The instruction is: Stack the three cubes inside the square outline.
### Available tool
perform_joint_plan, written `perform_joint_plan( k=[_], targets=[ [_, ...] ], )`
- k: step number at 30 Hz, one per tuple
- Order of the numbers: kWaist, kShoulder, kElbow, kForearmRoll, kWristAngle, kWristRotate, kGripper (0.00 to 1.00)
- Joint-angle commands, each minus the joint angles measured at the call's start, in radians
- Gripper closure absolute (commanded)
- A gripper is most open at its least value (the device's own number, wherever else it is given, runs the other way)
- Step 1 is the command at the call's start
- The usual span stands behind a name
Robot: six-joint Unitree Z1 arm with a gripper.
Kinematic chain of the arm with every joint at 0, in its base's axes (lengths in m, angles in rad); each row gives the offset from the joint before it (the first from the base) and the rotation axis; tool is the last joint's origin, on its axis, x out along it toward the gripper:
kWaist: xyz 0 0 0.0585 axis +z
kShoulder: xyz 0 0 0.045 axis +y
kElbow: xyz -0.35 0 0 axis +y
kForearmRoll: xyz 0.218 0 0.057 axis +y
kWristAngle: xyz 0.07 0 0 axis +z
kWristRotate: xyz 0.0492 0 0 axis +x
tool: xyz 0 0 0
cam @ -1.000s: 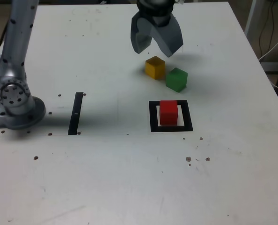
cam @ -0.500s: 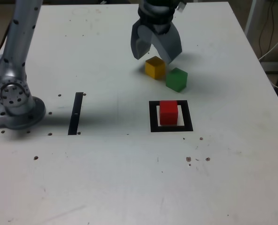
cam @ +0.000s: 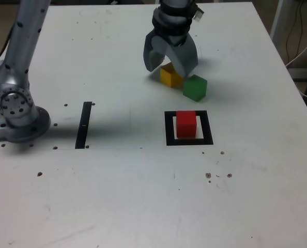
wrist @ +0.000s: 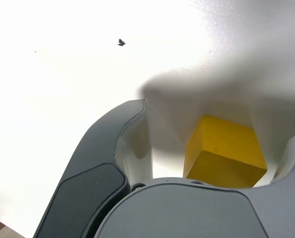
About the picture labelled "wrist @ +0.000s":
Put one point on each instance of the yellow cube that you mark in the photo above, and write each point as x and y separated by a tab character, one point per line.
224	153

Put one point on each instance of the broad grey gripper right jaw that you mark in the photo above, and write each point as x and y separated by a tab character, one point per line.
199	213

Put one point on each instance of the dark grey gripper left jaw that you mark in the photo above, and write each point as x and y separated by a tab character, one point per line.
93	173

